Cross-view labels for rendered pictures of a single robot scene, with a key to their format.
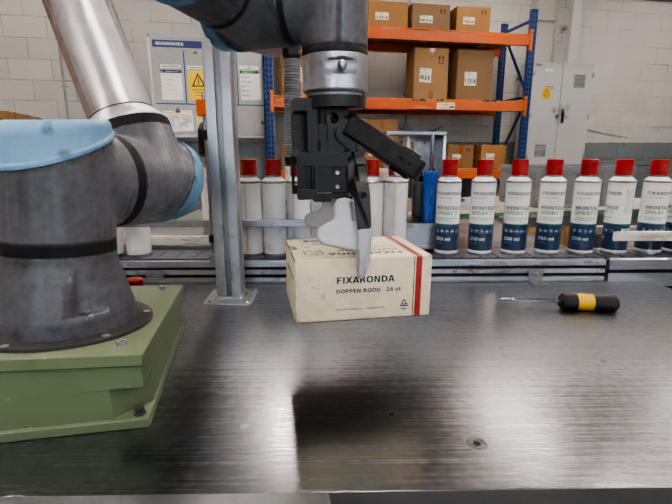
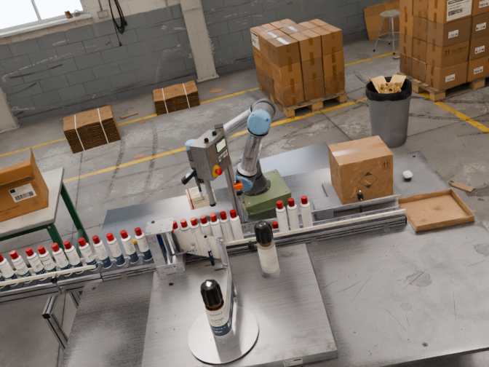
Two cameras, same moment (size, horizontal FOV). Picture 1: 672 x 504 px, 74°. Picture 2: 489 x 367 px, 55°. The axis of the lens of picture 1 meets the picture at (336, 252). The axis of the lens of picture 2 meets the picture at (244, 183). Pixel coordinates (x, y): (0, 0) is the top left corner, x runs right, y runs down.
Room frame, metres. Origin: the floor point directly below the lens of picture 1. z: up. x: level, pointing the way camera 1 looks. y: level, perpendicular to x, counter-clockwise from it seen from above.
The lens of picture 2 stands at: (2.92, 0.37, 2.45)
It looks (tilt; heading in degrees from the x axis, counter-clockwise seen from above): 32 degrees down; 183
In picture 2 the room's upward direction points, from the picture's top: 12 degrees counter-clockwise
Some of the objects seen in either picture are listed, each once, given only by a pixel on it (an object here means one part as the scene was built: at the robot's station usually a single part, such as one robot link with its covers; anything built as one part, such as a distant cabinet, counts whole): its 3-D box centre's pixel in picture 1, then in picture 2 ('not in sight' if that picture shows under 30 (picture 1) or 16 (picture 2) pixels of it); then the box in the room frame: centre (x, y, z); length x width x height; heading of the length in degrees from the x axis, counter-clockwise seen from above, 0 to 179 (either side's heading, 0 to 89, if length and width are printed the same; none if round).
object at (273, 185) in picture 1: (274, 207); (226, 228); (0.96, 0.13, 0.98); 0.05 x 0.05 x 0.20
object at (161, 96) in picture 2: not in sight; (175, 97); (-3.55, -0.67, 0.11); 0.65 x 0.54 x 0.22; 98
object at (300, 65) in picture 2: not in sight; (296, 63); (-3.02, 1.06, 0.45); 1.20 x 0.84 x 0.89; 13
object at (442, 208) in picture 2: not in sight; (434, 209); (0.94, 1.24, 0.85); 0.30 x 0.26 x 0.04; 91
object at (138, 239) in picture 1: (135, 208); (281, 218); (0.96, 0.43, 0.98); 0.05 x 0.05 x 0.20
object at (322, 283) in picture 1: (352, 275); (201, 196); (0.55, -0.02, 0.95); 0.16 x 0.12 x 0.07; 101
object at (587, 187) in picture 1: (584, 207); (101, 251); (0.98, -0.54, 0.98); 0.05 x 0.05 x 0.20
